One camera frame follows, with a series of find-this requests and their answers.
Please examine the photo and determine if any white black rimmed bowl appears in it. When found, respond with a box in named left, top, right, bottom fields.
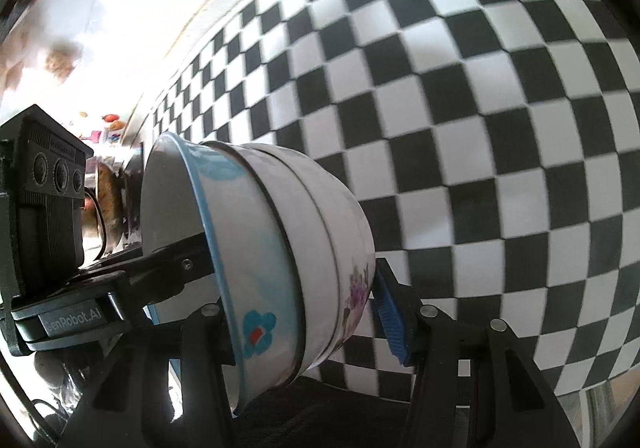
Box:
left=200, top=140, right=342, bottom=385

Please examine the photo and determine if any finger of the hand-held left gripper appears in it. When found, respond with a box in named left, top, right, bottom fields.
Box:
left=120, top=230, right=217, bottom=303

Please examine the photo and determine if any blue polka dot bowl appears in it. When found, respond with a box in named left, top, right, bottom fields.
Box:
left=140, top=131, right=307, bottom=418

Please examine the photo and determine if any white red floral bowl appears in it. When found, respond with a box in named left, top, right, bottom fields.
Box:
left=245, top=143, right=377, bottom=370

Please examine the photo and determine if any cluster of colourful wall stickers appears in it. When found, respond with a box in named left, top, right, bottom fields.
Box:
left=75, top=110, right=128, bottom=146

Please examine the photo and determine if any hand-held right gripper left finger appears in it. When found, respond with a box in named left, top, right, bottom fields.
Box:
left=59, top=300, right=237, bottom=448

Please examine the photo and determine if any black white checkered tablecloth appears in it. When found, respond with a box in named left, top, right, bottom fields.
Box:
left=134, top=0, right=640, bottom=403

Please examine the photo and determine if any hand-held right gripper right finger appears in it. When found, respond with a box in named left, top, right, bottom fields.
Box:
left=371, top=257, right=572, bottom=448

